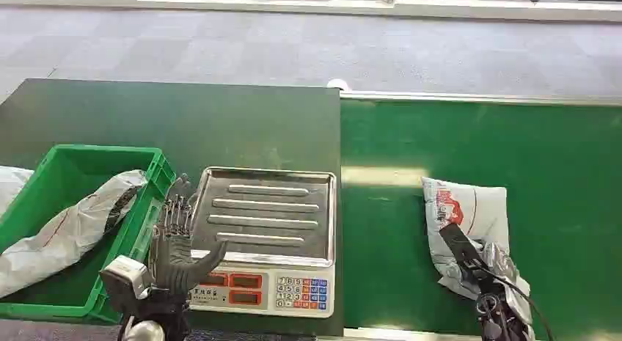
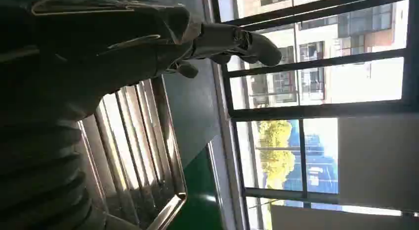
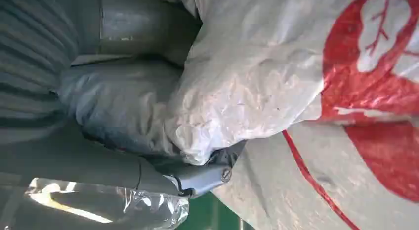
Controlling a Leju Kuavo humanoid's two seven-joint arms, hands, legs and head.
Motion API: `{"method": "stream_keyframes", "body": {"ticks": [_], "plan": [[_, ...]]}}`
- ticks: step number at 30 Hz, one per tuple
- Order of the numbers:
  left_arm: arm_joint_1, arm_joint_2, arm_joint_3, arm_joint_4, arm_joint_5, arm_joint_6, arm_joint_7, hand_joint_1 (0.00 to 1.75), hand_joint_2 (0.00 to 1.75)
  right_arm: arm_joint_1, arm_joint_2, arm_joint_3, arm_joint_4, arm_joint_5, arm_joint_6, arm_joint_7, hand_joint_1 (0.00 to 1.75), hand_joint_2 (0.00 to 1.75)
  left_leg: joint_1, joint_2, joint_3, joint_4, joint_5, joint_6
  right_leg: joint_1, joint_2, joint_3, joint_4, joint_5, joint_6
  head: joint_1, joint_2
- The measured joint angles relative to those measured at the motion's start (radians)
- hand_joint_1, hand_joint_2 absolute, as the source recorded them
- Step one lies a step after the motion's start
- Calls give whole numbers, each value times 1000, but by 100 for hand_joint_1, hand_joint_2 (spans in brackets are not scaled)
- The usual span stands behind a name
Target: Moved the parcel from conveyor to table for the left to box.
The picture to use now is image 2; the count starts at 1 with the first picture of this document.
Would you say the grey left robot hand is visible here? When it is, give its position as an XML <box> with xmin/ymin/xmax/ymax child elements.
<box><xmin>0</xmin><ymin>0</ymin><xmax>283</xmax><ymax>125</ymax></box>

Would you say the shiny steel tray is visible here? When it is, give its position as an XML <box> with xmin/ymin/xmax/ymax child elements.
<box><xmin>77</xmin><ymin>76</ymin><xmax>188</xmax><ymax>230</ymax></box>

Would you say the grey window panel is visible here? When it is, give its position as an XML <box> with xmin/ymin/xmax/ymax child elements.
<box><xmin>270</xmin><ymin>205</ymin><xmax>419</xmax><ymax>230</ymax></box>
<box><xmin>338</xmin><ymin>115</ymin><xmax>419</xmax><ymax>212</ymax></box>

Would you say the black window frame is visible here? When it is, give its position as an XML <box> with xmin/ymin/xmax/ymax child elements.
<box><xmin>209</xmin><ymin>0</ymin><xmax>419</xmax><ymax>230</ymax></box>

